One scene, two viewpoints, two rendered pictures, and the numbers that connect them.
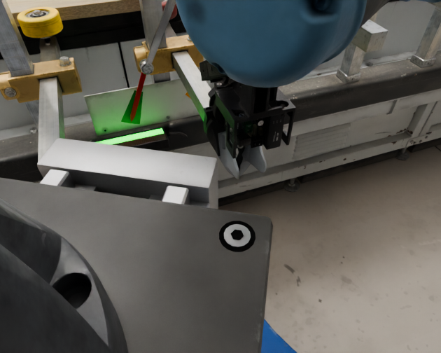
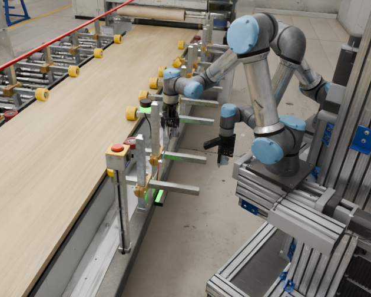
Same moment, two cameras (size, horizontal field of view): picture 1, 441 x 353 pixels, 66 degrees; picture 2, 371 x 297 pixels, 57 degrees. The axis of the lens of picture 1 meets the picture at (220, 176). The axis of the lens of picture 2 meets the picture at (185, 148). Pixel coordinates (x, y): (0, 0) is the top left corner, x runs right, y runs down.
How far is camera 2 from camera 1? 1.57 m
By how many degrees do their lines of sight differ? 48
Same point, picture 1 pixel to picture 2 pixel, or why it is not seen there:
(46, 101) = (165, 184)
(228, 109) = (229, 148)
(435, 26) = (182, 106)
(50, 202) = not seen: hidden behind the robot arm
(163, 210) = not seen: hidden behind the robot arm
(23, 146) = (139, 217)
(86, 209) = not seen: hidden behind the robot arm
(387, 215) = (188, 182)
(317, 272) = (195, 219)
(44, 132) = (182, 187)
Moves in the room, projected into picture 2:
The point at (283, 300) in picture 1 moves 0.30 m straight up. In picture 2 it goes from (198, 236) to (201, 205)
